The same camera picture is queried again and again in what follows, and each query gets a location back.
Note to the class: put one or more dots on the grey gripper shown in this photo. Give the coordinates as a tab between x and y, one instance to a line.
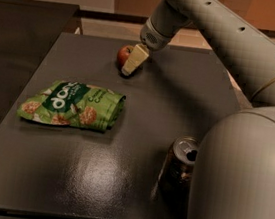
151	36

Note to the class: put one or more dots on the red apple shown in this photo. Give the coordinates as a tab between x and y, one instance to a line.
123	55

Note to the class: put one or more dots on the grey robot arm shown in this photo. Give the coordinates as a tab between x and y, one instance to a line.
234	174

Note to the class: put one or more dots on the green snack bag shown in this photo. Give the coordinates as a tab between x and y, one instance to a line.
74	104

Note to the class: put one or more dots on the open aluminium soda can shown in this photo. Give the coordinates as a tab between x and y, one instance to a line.
177	170

